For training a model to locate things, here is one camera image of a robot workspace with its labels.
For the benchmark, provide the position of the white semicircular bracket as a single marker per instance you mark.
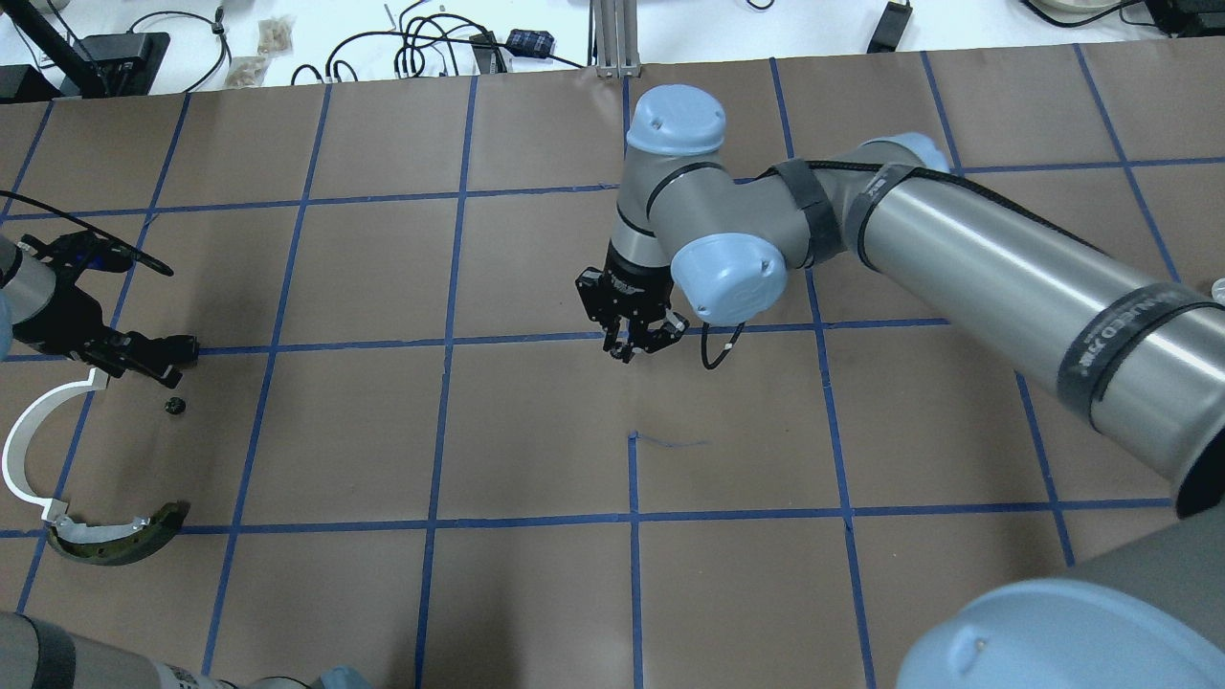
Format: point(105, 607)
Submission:
point(21, 434)

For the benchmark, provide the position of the dark green curved part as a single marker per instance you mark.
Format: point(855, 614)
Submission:
point(117, 545)

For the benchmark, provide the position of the aluminium frame post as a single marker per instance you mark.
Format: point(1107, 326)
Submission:
point(614, 48)

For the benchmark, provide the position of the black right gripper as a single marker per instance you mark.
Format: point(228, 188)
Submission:
point(632, 287)

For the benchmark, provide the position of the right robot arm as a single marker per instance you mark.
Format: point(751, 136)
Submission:
point(1136, 358)

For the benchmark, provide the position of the black power adapter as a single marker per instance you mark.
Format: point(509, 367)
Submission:
point(887, 35)

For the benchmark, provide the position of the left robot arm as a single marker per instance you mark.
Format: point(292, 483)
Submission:
point(171, 377)

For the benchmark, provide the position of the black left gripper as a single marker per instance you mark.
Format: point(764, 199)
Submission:
point(59, 322)

